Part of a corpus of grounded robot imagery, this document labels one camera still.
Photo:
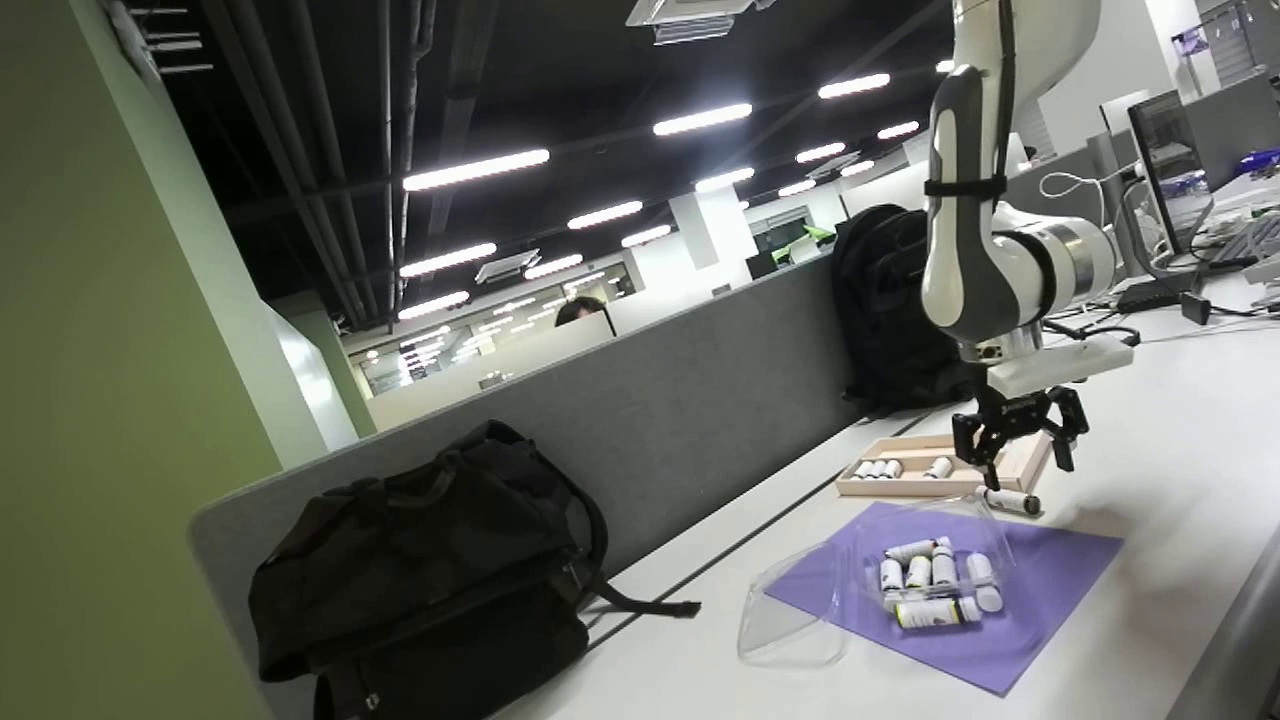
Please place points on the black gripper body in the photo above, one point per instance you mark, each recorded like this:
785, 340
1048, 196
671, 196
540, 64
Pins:
994, 420

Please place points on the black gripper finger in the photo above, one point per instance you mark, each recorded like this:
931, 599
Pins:
994, 469
1061, 450

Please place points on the small bottle with dark cap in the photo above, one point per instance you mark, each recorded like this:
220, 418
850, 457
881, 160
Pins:
1013, 502

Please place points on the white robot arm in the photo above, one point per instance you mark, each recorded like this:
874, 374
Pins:
994, 268

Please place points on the white bottle in tray right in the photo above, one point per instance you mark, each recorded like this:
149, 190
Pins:
940, 469

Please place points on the wooden tray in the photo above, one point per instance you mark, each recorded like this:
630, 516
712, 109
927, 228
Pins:
1020, 467

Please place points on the top white bottle in container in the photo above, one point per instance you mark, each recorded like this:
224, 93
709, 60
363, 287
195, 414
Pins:
919, 551

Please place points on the white bottle in container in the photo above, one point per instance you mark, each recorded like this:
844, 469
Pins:
919, 551
936, 615

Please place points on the white bottles in tray left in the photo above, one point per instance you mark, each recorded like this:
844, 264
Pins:
876, 469

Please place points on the front white bottle in container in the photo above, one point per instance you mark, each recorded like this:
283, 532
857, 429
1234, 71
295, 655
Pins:
936, 615

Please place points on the purple mat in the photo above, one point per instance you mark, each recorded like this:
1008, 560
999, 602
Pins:
1048, 573

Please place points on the black backpack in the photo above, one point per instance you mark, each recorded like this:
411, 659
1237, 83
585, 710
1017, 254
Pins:
897, 352

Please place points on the keyboard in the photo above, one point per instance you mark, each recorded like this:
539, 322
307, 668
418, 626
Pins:
1241, 236

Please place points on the computer monitor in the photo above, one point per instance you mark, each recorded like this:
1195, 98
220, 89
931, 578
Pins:
1174, 170

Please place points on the grey desk partition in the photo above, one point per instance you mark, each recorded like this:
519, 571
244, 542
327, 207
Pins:
658, 425

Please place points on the black duffel bag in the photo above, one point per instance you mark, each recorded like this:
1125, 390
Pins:
439, 593

